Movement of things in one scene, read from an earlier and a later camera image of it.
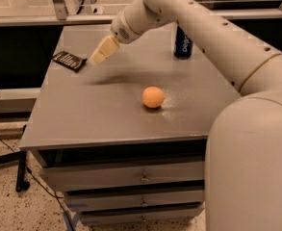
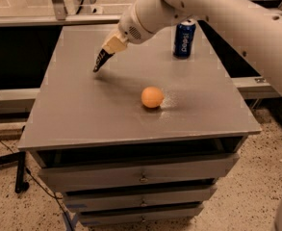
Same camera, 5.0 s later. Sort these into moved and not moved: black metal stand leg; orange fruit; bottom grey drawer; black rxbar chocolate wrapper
Moved: black rxbar chocolate wrapper
Not moved: orange fruit; black metal stand leg; bottom grey drawer
